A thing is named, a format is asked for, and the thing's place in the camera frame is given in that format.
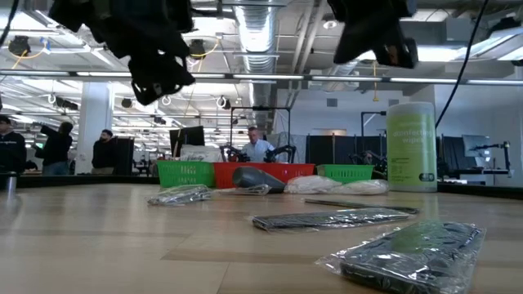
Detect person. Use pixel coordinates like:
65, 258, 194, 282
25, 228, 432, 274
359, 149, 387, 180
240, 127, 276, 163
0, 115, 28, 176
34, 121, 74, 176
91, 128, 120, 176

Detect silver plastic-wrapped packet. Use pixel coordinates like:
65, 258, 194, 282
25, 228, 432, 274
145, 184, 213, 207
214, 183, 271, 196

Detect dark computer monitor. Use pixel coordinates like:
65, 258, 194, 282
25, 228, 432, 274
169, 125, 206, 158

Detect dark grey travel bottle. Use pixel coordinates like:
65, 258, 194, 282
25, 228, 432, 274
231, 166, 286, 194

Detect yellow hanging cord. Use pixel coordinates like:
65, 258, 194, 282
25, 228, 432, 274
371, 60, 379, 103

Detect black stand frame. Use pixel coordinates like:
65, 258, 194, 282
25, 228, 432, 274
229, 106, 293, 164
360, 110, 389, 138

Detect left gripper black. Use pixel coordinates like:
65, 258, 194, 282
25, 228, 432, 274
101, 0, 196, 106

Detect white building column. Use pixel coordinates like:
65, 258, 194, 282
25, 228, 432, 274
75, 81, 115, 176

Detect monitor on black arm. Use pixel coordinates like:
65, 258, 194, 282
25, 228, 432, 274
462, 133, 512, 177

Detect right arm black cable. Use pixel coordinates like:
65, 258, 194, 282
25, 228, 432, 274
435, 0, 490, 128

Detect green plastic basket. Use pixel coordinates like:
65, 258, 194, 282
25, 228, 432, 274
316, 163, 375, 185
156, 160, 216, 189

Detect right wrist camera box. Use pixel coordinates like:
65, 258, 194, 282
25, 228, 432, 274
373, 35, 420, 69

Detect black cabinet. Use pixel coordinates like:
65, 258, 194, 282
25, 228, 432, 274
114, 136, 136, 176

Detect disinfecting wipes canister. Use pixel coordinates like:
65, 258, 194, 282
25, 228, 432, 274
386, 101, 438, 193

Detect black partition panels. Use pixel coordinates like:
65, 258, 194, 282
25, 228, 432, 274
305, 134, 387, 165

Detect black ceiling device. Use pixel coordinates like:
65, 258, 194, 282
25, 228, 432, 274
7, 34, 32, 57

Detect silver ventilation duct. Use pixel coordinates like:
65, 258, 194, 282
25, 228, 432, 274
235, 0, 279, 131

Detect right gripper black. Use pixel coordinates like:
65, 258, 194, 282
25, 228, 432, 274
326, 0, 418, 65

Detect overhead light bar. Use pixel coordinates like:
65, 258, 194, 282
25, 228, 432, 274
0, 69, 523, 87

